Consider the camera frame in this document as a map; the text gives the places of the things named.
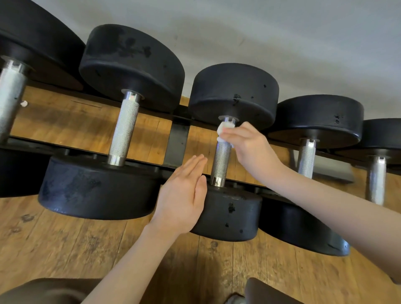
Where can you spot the person's right fingers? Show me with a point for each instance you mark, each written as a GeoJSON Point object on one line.
{"type": "Point", "coordinates": [235, 133]}

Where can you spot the black metal dumbbell rack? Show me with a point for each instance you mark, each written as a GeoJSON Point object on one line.
{"type": "Point", "coordinates": [177, 141]}

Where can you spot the small black dumbbell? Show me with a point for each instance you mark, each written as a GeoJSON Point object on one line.
{"type": "Point", "coordinates": [319, 116]}

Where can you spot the medium black dumbbell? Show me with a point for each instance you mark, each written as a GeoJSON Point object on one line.
{"type": "Point", "coordinates": [233, 90]}

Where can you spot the person's left hand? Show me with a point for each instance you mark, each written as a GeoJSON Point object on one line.
{"type": "Point", "coordinates": [178, 200]}

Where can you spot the person's right forearm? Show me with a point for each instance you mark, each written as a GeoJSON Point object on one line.
{"type": "Point", "coordinates": [338, 213]}

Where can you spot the person's right leg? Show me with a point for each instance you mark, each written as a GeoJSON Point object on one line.
{"type": "Point", "coordinates": [266, 292]}

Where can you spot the large black dumbbell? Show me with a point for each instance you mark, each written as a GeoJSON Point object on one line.
{"type": "Point", "coordinates": [131, 62]}

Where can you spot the person's left forearm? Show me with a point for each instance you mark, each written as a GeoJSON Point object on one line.
{"type": "Point", "coordinates": [131, 266]}

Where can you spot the small white scrap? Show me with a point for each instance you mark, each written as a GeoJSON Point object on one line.
{"type": "Point", "coordinates": [23, 103]}

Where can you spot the huge black dumbbell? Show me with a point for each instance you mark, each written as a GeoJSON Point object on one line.
{"type": "Point", "coordinates": [31, 31]}

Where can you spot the person's shoe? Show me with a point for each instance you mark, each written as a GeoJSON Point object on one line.
{"type": "Point", "coordinates": [235, 300]}

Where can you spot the white cleaning wipe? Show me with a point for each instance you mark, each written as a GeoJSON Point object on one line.
{"type": "Point", "coordinates": [224, 128]}

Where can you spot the smallest black dumbbell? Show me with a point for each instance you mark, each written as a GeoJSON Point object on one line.
{"type": "Point", "coordinates": [385, 134]}

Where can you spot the person's right hand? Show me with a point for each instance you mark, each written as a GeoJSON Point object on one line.
{"type": "Point", "coordinates": [253, 150]}

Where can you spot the person's left thumb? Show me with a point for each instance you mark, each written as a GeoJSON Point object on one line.
{"type": "Point", "coordinates": [200, 194]}

